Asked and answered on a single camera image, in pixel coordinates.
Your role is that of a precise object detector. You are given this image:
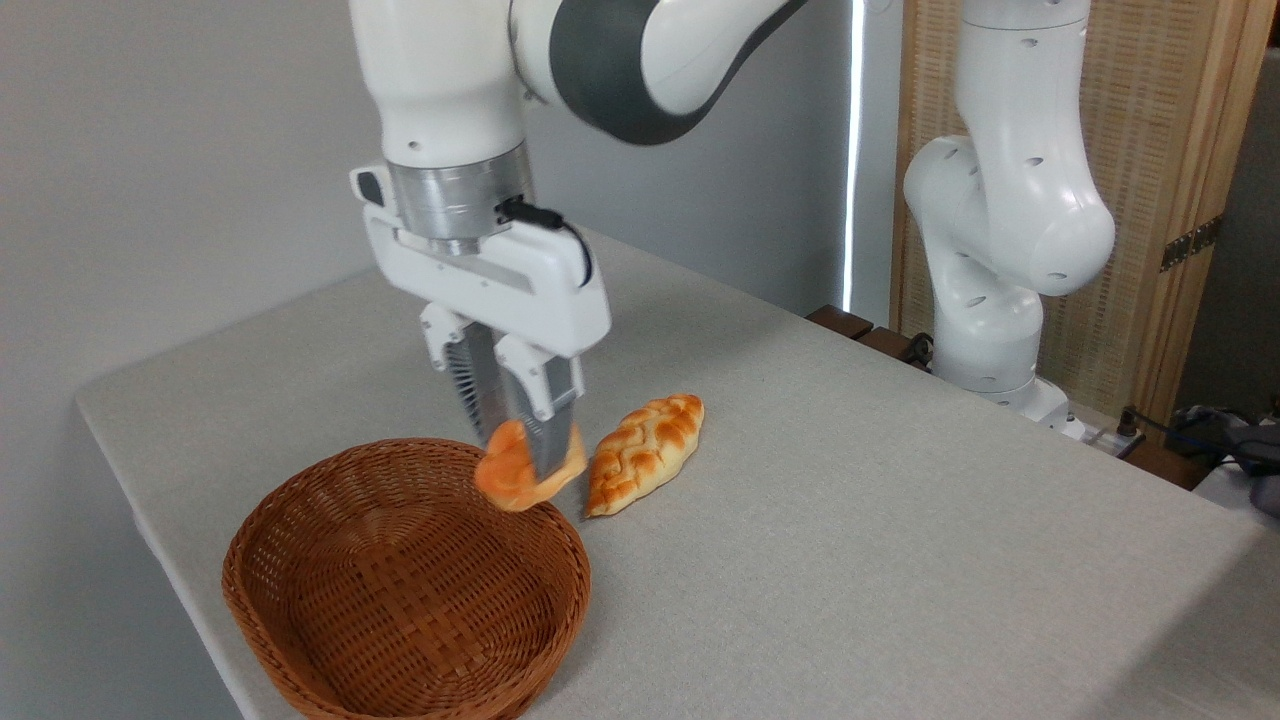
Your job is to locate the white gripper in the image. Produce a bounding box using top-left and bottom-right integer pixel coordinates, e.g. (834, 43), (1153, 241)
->
(349, 164), (613, 480)

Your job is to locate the round orange bread roll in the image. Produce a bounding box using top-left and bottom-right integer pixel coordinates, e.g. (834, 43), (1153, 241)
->
(473, 419), (589, 514)

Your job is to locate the long braided bread loaf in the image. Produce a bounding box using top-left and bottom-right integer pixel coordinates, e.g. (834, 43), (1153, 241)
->
(586, 393), (706, 518)

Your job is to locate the brown wicker basket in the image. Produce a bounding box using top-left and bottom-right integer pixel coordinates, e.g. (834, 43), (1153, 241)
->
(222, 437), (592, 720)

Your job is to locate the dark brown wooden block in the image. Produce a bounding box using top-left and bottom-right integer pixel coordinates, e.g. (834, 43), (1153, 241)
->
(806, 304), (875, 341)
(857, 326), (917, 362)

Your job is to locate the white power strip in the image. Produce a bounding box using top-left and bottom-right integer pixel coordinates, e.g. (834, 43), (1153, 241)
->
(1082, 420), (1147, 461)

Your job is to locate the brass screen hinge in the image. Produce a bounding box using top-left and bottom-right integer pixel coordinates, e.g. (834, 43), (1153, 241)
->
(1160, 214), (1224, 274)

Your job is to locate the dark grey bag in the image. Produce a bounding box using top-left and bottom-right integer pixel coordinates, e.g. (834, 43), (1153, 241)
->
(1168, 398), (1280, 518)

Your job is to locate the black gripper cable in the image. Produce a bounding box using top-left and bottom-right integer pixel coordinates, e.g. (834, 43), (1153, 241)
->
(496, 196), (595, 290)

